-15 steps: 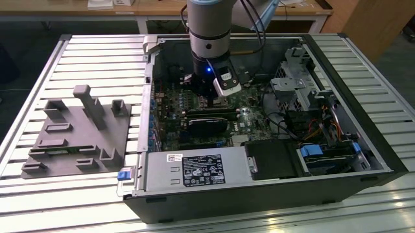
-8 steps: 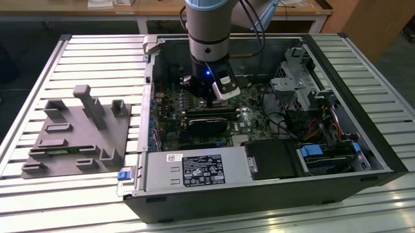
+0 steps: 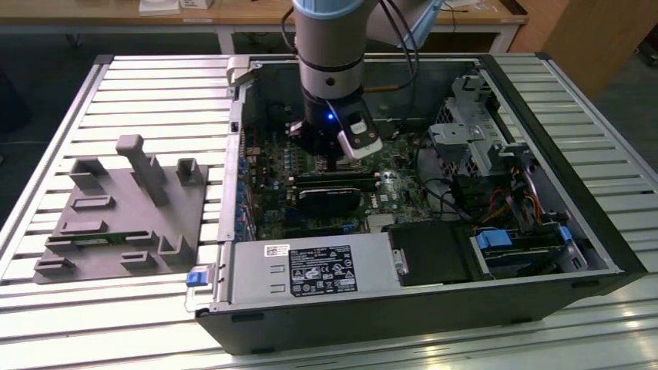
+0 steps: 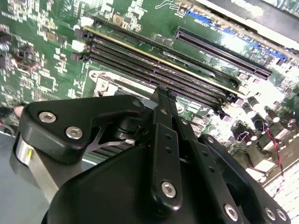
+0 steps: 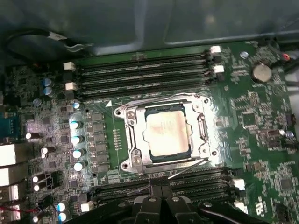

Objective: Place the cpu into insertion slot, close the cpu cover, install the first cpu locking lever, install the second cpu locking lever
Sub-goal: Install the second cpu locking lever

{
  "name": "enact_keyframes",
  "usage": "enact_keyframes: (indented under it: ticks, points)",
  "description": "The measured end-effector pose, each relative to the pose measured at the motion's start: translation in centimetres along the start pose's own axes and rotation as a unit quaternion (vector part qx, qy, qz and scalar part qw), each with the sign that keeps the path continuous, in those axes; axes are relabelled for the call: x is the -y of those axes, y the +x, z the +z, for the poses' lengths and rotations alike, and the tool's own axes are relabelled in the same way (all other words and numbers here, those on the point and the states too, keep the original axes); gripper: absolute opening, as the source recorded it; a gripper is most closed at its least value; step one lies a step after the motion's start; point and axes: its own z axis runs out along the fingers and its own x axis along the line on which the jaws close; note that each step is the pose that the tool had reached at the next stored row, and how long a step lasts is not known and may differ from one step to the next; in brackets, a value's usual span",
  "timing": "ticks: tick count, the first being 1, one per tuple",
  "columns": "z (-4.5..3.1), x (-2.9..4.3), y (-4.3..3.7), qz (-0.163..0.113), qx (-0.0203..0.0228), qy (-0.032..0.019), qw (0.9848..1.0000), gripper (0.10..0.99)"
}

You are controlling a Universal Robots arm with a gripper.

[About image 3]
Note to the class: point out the wooden desk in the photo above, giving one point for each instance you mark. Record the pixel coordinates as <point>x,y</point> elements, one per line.
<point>77,21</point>

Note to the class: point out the green motherboard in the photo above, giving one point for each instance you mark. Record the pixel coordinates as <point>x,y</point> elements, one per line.
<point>400,192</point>

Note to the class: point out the silver chipset heat sink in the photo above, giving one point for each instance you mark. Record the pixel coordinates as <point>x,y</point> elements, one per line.
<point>380,223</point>

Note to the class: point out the black optical drive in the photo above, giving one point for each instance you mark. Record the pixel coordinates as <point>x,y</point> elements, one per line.
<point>431,250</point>

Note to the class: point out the gray power supply unit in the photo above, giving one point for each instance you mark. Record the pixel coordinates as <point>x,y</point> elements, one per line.
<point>256,270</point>

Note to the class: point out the black graphics card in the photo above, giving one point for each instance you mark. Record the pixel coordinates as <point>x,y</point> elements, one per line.
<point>328,198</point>

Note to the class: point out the black open PC case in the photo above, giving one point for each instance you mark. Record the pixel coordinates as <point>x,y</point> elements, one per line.
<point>359,327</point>

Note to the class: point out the black RAM stick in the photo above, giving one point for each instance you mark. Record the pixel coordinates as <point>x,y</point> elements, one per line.
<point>334,184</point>
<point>334,177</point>

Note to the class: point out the CPU socket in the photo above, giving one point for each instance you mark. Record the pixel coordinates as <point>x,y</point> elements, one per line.
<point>354,169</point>

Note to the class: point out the wooden cabinet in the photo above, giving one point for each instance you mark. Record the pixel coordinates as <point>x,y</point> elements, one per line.
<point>591,42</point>

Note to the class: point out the gray plastic parts rack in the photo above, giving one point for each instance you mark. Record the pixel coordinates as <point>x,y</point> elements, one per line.
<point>128,216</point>

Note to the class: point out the blue drive bay clip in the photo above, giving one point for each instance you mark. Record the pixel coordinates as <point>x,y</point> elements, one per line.
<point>565,235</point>

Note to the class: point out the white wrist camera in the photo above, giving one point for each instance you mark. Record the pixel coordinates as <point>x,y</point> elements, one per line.
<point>362,138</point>

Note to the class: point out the white box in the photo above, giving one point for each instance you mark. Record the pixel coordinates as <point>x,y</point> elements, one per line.
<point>159,7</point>

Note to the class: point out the blue case latch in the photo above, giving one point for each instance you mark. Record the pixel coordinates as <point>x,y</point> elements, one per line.
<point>195,279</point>

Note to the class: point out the hard disk in blue carrier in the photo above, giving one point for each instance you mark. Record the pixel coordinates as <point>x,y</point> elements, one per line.
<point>493,241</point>

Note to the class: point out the metal drive cage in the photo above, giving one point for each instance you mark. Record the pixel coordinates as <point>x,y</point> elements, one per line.
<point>455,135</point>

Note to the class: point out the green RAM stick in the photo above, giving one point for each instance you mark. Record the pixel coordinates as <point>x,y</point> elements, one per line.
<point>95,241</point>

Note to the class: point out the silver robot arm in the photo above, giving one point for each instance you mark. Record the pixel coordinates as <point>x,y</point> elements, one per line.
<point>328,46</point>

